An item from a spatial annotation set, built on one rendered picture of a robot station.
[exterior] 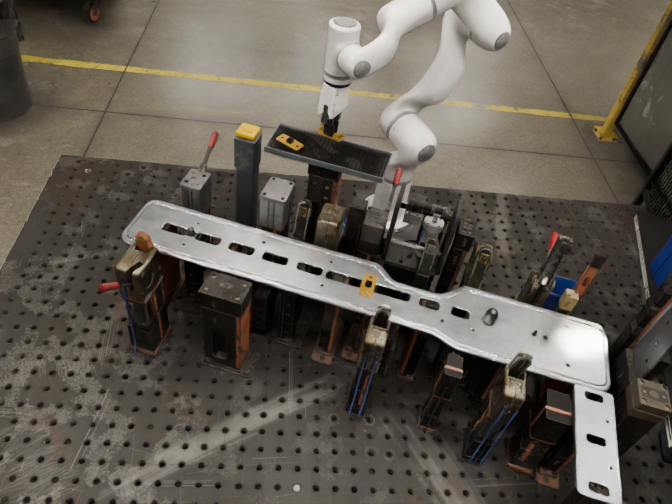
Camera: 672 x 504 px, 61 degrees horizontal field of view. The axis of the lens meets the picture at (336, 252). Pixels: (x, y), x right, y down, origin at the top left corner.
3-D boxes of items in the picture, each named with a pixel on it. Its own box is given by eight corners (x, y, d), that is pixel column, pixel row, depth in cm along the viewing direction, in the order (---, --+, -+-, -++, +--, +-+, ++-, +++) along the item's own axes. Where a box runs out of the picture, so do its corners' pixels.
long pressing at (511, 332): (111, 246, 158) (110, 242, 157) (151, 197, 174) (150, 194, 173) (611, 397, 144) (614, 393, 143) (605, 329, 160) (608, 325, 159)
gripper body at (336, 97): (335, 64, 161) (331, 99, 169) (316, 78, 154) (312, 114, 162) (358, 74, 159) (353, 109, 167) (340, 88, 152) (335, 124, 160)
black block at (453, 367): (411, 433, 162) (437, 378, 141) (417, 401, 170) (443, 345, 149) (438, 442, 162) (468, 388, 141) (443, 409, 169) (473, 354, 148)
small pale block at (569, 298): (519, 369, 182) (566, 296, 156) (519, 360, 185) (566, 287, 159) (530, 372, 182) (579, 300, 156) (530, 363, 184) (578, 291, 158)
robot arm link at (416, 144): (401, 159, 206) (416, 103, 188) (430, 192, 195) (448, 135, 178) (373, 167, 201) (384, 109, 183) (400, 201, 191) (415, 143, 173)
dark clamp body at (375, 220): (337, 309, 190) (354, 226, 163) (347, 281, 199) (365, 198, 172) (368, 318, 189) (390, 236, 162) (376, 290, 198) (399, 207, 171)
